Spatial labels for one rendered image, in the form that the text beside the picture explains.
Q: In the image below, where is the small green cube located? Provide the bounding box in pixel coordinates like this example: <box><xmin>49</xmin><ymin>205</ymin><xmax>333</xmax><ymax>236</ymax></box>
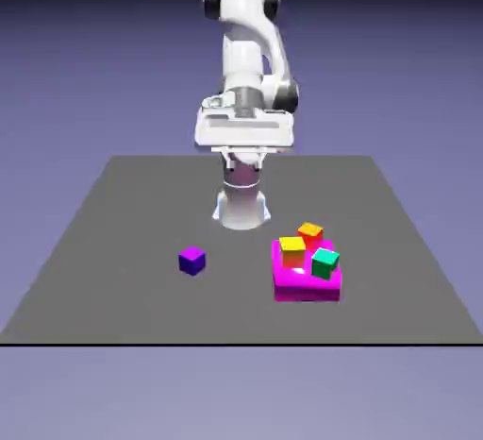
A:
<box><xmin>310</xmin><ymin>247</ymin><xmax>341</xmax><ymax>281</ymax></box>

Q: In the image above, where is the small yellow cube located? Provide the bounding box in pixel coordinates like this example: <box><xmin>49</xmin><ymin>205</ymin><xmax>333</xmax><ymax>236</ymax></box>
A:
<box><xmin>278</xmin><ymin>236</ymin><xmax>308</xmax><ymax>270</ymax></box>

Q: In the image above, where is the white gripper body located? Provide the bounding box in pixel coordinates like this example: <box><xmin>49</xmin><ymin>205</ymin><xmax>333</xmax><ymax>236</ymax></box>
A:
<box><xmin>193</xmin><ymin>106</ymin><xmax>295</xmax><ymax>155</ymax></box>

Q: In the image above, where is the small orange cube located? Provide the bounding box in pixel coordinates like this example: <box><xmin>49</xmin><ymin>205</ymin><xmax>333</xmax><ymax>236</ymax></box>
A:
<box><xmin>296</xmin><ymin>221</ymin><xmax>325</xmax><ymax>252</ymax></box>

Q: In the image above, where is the large magenta box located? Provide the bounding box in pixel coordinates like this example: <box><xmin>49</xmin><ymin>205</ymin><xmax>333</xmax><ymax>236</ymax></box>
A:
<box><xmin>271</xmin><ymin>238</ymin><xmax>343</xmax><ymax>304</ymax></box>

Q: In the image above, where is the small purple cube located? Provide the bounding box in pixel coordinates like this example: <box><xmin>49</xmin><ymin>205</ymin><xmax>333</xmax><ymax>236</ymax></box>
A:
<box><xmin>177</xmin><ymin>245</ymin><xmax>207</xmax><ymax>278</ymax></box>

